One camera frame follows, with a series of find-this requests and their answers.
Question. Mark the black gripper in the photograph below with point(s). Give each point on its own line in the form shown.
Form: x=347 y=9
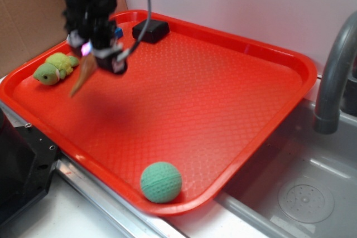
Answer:
x=88 y=25

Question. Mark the tan spiral sea shell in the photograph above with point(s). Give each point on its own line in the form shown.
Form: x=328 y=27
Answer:
x=88 y=66

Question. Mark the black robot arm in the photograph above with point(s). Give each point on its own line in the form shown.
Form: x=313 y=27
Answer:
x=88 y=21

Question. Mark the blue rectangular block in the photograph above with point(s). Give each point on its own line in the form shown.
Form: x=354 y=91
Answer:
x=118 y=33

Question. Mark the green plush turtle toy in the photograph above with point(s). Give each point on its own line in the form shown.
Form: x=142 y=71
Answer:
x=55 y=68

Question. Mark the black rounded square block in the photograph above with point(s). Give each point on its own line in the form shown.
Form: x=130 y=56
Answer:
x=155 y=31

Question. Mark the brown cardboard panel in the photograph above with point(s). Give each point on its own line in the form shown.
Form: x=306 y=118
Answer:
x=28 y=28

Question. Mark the red plastic tray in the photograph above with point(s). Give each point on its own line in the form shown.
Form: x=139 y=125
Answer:
x=200 y=99

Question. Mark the green textured ball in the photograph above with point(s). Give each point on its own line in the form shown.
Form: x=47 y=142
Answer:
x=161 y=182

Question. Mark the grey sink faucet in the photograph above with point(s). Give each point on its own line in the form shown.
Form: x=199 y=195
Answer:
x=337 y=90

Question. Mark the grey plastic sink basin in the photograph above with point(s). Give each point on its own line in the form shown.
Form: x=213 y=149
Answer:
x=299 y=183

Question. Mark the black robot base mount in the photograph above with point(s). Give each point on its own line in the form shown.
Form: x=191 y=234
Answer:
x=28 y=160

